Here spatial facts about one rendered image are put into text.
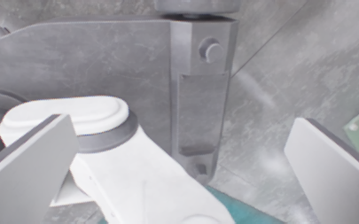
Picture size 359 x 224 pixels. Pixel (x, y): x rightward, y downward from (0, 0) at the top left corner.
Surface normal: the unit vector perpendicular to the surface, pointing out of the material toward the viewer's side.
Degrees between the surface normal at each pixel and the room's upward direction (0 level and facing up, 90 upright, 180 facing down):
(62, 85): 0
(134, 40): 0
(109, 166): 90
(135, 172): 90
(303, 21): 0
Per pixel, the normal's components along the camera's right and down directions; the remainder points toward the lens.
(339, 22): 0.18, 0.51
